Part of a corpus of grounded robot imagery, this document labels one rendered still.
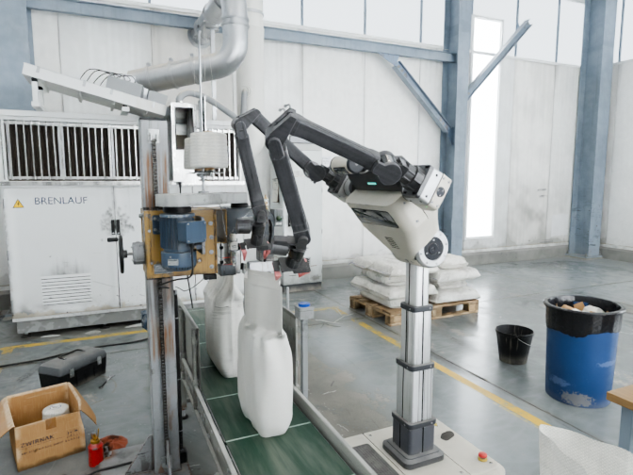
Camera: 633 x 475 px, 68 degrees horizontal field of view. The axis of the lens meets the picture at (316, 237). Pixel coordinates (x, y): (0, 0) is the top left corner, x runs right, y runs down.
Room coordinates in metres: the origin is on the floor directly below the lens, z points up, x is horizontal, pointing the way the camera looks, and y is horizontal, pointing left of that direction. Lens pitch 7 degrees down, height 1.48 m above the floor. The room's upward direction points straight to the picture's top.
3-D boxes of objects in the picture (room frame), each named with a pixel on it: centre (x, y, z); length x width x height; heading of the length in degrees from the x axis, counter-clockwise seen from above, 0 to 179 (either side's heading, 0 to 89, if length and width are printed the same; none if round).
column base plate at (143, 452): (2.22, 0.88, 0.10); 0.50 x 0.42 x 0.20; 24
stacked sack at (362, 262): (5.28, -0.75, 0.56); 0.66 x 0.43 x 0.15; 112
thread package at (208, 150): (2.12, 0.48, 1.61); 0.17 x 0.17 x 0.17
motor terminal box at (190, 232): (1.99, 0.53, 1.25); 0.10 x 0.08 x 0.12; 139
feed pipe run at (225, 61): (5.32, 1.20, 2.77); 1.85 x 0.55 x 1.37; 24
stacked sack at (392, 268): (4.92, -0.94, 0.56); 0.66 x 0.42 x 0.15; 114
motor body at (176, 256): (2.05, 0.61, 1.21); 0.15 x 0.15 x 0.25
